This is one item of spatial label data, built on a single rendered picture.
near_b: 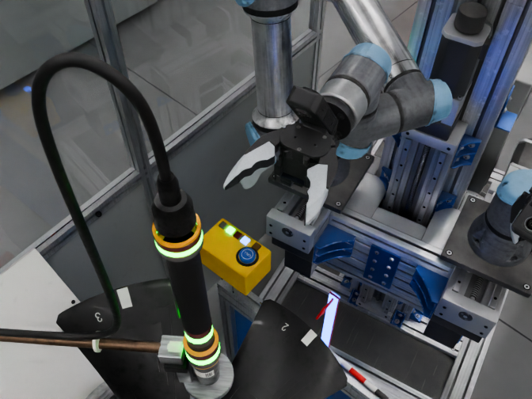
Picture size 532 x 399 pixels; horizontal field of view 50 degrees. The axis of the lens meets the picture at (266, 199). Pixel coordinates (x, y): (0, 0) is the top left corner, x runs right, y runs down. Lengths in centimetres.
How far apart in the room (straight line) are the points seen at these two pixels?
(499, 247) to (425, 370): 89
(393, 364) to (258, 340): 116
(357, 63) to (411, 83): 16
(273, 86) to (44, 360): 73
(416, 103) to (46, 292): 74
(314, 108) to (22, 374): 72
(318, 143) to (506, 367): 193
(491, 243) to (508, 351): 120
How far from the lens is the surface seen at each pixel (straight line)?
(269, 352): 112
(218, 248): 138
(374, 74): 89
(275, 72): 127
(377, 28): 109
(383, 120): 97
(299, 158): 77
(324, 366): 115
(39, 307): 113
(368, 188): 168
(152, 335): 94
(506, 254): 147
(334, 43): 376
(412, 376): 222
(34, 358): 114
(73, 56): 39
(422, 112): 101
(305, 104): 72
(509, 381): 256
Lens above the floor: 223
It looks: 52 degrees down
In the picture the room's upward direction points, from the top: straight up
